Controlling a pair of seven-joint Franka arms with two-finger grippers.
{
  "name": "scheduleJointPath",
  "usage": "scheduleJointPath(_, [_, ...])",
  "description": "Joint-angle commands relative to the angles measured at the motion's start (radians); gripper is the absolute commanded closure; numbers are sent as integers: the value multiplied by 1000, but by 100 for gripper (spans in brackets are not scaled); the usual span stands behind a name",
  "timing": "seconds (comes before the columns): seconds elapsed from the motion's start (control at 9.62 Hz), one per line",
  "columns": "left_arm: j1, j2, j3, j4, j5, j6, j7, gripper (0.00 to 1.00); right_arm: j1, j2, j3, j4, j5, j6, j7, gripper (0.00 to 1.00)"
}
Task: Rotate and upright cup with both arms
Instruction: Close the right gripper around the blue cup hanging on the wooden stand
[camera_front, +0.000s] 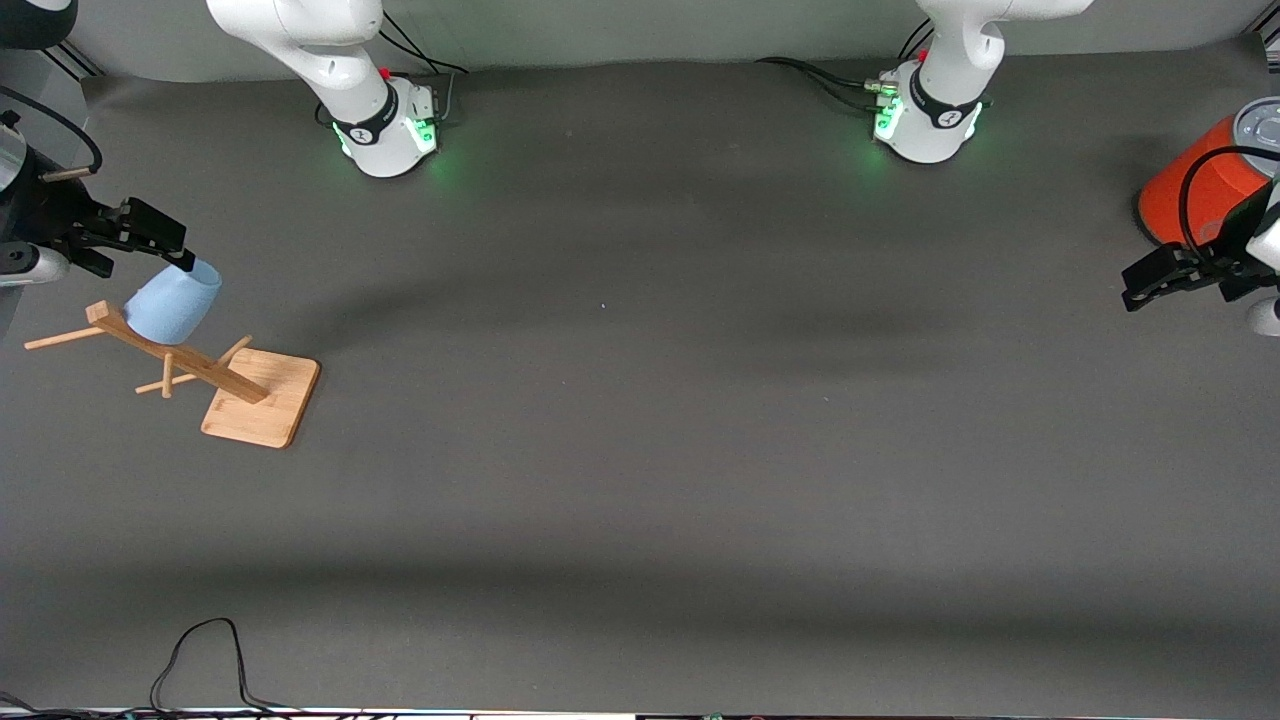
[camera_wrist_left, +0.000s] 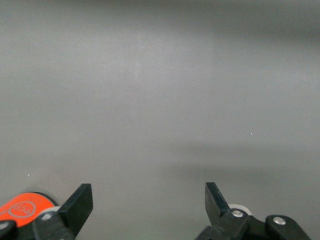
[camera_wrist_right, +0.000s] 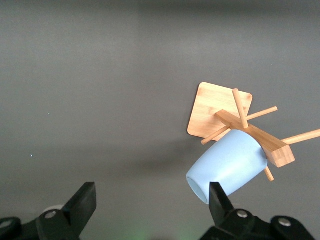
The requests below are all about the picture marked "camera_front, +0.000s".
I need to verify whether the black arm base cable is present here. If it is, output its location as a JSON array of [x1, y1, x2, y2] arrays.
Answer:
[[378, 10, 470, 126], [754, 18, 936, 113]]

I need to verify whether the black looped floor cable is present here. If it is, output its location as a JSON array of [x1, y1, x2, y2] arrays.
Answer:
[[148, 617, 306, 717]]

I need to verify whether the orange cylindrical container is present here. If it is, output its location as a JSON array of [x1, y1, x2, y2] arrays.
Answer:
[[1138, 96, 1280, 248]]

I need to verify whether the wooden mug tree rack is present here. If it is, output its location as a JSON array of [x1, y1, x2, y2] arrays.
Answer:
[[24, 299, 322, 450]]

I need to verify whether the black left arm base cable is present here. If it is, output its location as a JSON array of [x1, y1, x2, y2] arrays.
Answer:
[[754, 18, 936, 113]]

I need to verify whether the black right arm base cable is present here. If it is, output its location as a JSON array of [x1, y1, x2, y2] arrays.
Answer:
[[378, 10, 470, 126]]

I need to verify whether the aluminium frame rail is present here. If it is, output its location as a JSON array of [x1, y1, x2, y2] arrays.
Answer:
[[40, 40, 104, 81]]

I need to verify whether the light blue cup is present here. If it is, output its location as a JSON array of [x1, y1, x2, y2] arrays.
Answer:
[[124, 257, 224, 346]]

